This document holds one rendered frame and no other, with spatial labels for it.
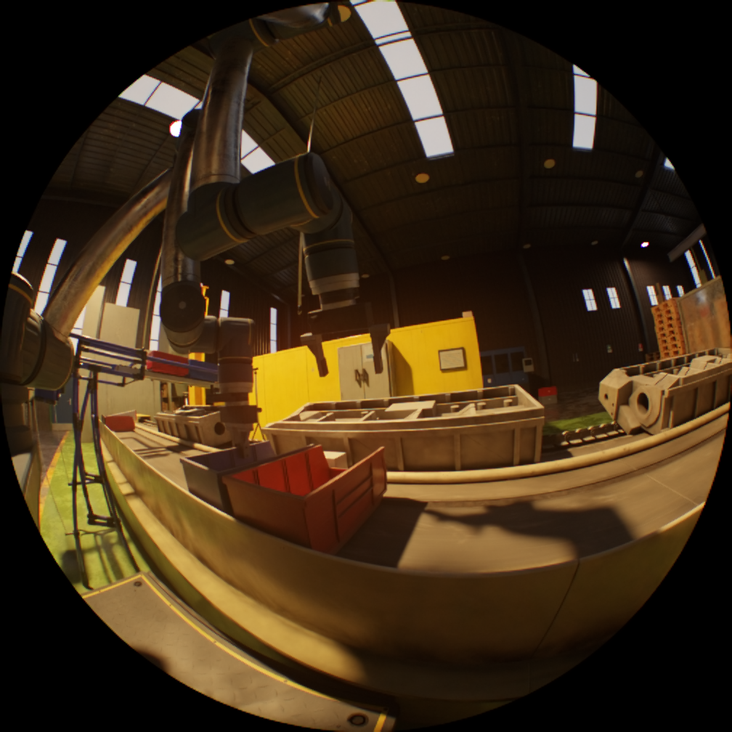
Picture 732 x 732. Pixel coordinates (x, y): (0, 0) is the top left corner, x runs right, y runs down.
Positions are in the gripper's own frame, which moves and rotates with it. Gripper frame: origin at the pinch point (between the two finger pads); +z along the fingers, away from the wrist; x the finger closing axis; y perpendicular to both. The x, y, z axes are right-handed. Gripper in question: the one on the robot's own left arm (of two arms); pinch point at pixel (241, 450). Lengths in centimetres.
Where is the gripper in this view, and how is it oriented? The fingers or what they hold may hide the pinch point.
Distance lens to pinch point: 75.0
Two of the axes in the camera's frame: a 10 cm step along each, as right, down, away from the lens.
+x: -9.1, 1.2, 4.0
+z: 0.8, 9.9, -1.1
